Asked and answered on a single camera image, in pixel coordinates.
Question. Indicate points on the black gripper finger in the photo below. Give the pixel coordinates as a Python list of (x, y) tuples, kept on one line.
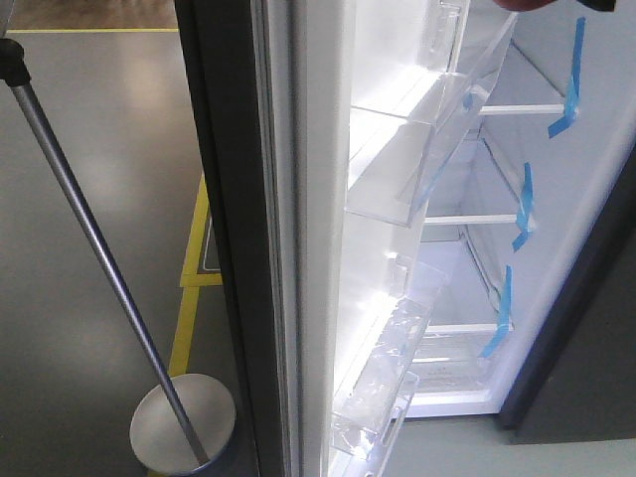
[(599, 5)]

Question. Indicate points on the dark grey fridge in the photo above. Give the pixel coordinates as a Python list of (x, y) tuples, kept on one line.
[(425, 219)]

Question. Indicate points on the red yellow apple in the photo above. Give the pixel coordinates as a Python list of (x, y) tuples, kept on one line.
[(523, 5)]

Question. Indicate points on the grey floor sign sticker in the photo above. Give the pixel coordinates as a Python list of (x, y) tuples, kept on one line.
[(210, 260)]

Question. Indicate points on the silver sign stand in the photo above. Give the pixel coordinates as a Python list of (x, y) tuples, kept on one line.
[(184, 424)]

